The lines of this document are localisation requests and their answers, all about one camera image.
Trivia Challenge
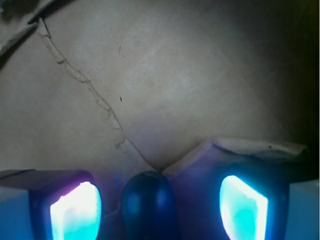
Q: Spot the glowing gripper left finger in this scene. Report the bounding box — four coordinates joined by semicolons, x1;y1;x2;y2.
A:
0;169;102;240

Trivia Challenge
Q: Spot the dark green plastic pickle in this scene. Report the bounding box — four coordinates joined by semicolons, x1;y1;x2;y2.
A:
120;171;182;240

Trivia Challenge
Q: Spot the brown paper bag bin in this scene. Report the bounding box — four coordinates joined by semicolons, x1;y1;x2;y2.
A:
0;0;320;191

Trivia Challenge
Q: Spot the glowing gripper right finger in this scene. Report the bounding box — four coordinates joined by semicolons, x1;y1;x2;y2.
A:
219;162;320;240

